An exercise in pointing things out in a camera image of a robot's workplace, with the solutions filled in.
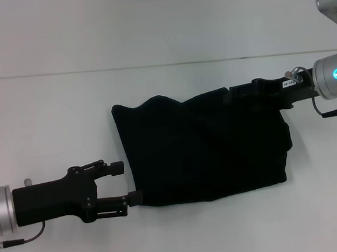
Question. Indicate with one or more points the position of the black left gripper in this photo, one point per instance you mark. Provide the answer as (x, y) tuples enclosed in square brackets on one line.
[(51, 199)]

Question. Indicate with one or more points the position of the black shirt with FREE print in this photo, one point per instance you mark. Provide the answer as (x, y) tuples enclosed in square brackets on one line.
[(202, 146)]

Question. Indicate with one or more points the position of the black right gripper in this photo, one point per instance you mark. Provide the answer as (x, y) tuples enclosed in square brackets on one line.
[(288, 90)]

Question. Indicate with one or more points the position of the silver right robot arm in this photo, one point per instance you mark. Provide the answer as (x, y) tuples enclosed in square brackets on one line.
[(332, 73)]

